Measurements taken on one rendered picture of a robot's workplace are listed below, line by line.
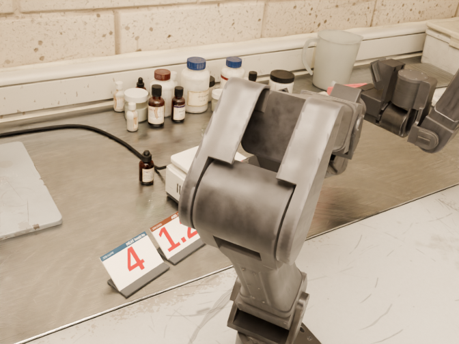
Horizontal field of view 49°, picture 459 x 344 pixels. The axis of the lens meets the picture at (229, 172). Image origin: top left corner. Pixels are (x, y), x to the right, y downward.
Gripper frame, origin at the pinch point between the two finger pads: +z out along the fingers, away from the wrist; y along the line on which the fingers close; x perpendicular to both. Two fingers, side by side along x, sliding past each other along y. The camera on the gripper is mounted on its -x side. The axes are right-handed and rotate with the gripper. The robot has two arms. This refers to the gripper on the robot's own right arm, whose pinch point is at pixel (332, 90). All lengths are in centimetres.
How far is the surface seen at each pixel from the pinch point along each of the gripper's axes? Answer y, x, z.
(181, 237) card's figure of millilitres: 48, 13, -10
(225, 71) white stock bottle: 4.9, 5.3, 30.9
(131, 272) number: 59, 13, -12
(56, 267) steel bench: 67, 14, -3
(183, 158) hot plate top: 39.8, 5.6, 1.1
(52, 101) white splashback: 45, 10, 46
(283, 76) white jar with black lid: -10.0, 7.0, 24.0
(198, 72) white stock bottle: 14.3, 3.5, 30.0
